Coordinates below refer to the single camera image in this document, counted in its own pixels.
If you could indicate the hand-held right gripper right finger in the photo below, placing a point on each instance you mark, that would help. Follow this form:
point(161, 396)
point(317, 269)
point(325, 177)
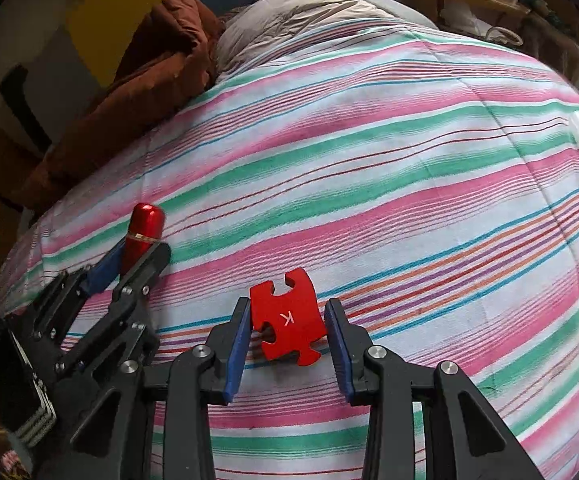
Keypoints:
point(342, 355)

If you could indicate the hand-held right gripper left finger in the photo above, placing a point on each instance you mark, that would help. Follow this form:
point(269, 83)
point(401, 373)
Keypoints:
point(234, 355)

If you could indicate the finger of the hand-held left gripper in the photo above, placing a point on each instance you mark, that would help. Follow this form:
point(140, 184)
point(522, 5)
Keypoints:
point(97, 272)
point(144, 270)

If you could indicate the red metallic tube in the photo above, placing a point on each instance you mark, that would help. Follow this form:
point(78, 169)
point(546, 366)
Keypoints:
point(142, 225)

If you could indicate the red puzzle piece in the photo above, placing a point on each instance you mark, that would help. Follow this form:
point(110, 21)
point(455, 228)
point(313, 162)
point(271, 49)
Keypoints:
point(287, 317)

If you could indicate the pink patterned clothing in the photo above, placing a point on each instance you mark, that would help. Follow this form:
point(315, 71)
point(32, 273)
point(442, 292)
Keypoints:
point(14, 465)

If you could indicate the brown quilt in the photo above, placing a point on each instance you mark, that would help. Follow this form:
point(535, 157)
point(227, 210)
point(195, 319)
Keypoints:
point(119, 100)

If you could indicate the pink green striped blanket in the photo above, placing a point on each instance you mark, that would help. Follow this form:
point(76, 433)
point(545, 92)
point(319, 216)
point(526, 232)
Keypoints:
point(369, 185)

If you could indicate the grey yellow blue headboard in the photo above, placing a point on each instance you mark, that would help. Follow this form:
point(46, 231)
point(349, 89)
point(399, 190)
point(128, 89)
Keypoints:
point(114, 20)

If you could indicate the beige grey pillow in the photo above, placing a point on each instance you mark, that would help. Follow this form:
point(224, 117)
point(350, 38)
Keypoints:
point(309, 20)

